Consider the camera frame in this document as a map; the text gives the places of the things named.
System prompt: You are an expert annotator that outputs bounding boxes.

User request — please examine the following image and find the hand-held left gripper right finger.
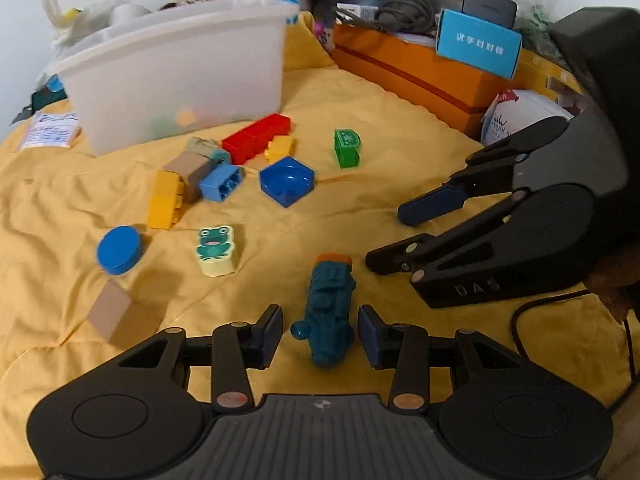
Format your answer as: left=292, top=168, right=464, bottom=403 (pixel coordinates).
left=357, top=304, right=522, bottom=414

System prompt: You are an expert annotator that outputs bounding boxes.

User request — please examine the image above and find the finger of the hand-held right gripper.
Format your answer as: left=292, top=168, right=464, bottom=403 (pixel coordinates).
left=365, top=189, right=532, bottom=281
left=398, top=116, right=571, bottom=227

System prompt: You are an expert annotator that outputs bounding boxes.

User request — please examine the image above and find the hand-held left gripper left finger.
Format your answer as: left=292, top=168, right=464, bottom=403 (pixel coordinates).
left=117, top=304, right=285, bottom=414

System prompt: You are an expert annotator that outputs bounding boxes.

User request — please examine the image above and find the teal toy train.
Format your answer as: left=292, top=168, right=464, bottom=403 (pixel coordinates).
left=290, top=253, right=357, bottom=370

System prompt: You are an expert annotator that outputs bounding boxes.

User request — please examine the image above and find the white plastic bin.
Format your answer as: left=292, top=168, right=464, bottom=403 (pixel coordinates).
left=52, top=0, right=301, bottom=157

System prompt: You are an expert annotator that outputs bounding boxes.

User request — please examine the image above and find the yellow blanket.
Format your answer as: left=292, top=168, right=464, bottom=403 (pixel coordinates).
left=0, top=10, right=640, bottom=480

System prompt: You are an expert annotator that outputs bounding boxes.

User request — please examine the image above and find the cream frog block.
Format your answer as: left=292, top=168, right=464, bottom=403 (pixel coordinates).
left=195, top=224, right=237, bottom=278

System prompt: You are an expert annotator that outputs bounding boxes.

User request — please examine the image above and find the green toy block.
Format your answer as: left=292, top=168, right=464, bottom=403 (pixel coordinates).
left=334, top=128, right=362, bottom=169

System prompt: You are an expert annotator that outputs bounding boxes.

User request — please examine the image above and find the white printed bag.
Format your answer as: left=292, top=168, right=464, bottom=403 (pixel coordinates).
left=481, top=89, right=576, bottom=147

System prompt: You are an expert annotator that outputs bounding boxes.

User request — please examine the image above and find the orange cardboard box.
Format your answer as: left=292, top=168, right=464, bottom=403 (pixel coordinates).
left=331, top=24, right=501, bottom=140

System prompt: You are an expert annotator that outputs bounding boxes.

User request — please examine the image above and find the blue hexagon piece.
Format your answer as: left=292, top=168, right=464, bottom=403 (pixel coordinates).
left=259, top=156, right=316, bottom=208

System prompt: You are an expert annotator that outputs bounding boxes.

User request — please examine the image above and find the blue toy brick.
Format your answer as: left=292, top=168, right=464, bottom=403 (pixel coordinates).
left=199, top=164, right=246, bottom=203

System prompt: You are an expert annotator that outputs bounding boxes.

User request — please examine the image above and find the small yellow toy brick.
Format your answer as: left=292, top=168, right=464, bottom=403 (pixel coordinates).
left=265, top=135, right=295, bottom=163

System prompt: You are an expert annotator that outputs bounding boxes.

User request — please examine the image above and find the plain wooden cube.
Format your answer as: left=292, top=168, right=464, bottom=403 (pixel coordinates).
left=87, top=280, right=166, bottom=346

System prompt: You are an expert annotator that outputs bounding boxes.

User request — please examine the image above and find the light blue box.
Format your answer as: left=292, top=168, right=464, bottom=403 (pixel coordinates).
left=435, top=8, right=523, bottom=81

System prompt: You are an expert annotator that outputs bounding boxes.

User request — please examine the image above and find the yellow flat box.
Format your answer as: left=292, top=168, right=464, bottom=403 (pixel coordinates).
left=515, top=47, right=586, bottom=101

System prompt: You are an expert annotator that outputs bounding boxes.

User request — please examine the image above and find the blue round disc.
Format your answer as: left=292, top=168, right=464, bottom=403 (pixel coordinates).
left=96, top=226, right=143, bottom=276

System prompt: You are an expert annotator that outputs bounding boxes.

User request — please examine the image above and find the tan toy brick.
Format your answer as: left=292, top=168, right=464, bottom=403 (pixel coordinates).
left=162, top=151, right=213, bottom=204

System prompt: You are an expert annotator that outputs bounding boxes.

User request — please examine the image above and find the long red toy brick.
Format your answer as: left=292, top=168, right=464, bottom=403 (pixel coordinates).
left=221, top=114, right=292, bottom=166

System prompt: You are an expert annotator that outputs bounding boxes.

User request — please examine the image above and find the pale teal toy brick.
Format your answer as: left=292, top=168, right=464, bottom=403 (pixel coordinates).
left=185, top=136, right=233, bottom=167

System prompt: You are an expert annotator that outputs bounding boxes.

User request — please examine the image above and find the small white box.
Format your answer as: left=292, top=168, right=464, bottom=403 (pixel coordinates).
left=336, top=2, right=381, bottom=23

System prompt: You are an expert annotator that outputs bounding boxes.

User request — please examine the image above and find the dark grey power bank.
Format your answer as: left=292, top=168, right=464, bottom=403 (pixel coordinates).
left=460, top=0, right=518, bottom=31

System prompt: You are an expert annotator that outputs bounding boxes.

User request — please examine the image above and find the white printed packet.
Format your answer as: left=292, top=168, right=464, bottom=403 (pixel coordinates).
left=17, top=111, right=82, bottom=152

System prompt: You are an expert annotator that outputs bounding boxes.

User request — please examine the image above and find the dark green pouch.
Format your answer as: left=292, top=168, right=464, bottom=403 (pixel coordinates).
left=7, top=74, right=67, bottom=127

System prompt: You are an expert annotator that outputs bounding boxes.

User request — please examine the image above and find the white plastic bag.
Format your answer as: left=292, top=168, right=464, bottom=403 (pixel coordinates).
left=41, top=0, right=121, bottom=48

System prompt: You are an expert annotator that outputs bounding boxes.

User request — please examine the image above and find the black cable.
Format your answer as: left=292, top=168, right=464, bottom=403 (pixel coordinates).
left=511, top=290, right=638, bottom=406

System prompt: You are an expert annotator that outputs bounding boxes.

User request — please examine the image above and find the grey cable bundle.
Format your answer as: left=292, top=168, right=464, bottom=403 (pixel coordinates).
left=372, top=0, right=438, bottom=36

